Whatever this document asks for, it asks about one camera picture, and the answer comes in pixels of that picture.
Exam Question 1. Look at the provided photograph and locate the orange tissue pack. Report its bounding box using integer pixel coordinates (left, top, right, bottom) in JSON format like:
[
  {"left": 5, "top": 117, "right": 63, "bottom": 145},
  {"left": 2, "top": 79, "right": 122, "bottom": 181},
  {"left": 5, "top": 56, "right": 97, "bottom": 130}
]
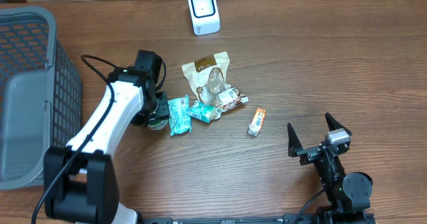
[{"left": 248, "top": 108, "right": 266, "bottom": 137}]

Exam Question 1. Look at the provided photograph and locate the grey plastic mesh basket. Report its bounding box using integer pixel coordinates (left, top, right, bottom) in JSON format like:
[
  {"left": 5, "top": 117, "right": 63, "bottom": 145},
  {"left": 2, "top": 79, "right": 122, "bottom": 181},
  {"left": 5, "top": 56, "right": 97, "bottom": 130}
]
[{"left": 1, "top": 6, "right": 82, "bottom": 190}]

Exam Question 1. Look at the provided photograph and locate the white barcode scanner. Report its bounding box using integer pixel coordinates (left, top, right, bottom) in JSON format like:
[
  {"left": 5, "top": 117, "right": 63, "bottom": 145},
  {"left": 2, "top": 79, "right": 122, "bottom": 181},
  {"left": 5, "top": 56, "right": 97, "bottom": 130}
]
[{"left": 187, "top": 0, "right": 220, "bottom": 36}]

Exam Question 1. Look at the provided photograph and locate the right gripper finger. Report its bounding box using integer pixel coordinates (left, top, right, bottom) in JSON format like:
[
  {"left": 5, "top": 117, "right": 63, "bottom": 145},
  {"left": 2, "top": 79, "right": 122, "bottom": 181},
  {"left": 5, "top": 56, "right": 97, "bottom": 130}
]
[
  {"left": 325, "top": 113, "right": 352, "bottom": 136},
  {"left": 287, "top": 123, "right": 303, "bottom": 157}
]

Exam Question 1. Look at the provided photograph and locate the teal tissue pack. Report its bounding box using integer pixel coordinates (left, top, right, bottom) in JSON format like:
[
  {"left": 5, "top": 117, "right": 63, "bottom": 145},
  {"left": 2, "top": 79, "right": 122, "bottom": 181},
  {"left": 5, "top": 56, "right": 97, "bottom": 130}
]
[{"left": 187, "top": 101, "right": 217, "bottom": 123}]

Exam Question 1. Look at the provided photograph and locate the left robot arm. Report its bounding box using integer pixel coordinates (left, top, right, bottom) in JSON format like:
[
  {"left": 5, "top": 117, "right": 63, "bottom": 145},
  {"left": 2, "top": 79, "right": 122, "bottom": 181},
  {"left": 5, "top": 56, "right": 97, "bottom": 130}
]
[{"left": 31, "top": 50, "right": 169, "bottom": 224}]

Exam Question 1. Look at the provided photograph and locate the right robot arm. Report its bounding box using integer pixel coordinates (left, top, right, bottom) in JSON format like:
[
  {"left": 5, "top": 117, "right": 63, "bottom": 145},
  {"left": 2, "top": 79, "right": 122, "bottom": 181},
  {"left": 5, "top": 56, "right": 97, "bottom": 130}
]
[{"left": 283, "top": 113, "right": 376, "bottom": 224}]

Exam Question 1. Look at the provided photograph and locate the teal wipes packet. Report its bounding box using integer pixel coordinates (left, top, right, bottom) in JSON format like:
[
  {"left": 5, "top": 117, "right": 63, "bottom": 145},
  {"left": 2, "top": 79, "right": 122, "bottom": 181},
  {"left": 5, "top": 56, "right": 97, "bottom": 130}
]
[{"left": 168, "top": 95, "right": 192, "bottom": 136}]

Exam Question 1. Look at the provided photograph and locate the green bottle cap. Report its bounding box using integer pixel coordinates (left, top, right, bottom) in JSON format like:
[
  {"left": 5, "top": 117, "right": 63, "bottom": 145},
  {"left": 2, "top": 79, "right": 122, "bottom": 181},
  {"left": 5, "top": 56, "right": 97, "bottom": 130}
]
[{"left": 147, "top": 119, "right": 168, "bottom": 131}]

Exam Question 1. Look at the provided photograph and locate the beige snack pouch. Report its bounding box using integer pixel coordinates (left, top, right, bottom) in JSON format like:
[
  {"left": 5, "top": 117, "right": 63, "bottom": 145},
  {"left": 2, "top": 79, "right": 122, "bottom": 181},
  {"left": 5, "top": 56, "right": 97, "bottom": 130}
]
[{"left": 181, "top": 51, "right": 249, "bottom": 112}]

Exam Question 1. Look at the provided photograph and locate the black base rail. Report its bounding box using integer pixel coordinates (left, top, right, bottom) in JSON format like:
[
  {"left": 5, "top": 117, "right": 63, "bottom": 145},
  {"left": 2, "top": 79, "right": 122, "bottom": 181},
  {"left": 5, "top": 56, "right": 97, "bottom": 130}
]
[{"left": 139, "top": 212, "right": 321, "bottom": 224}]

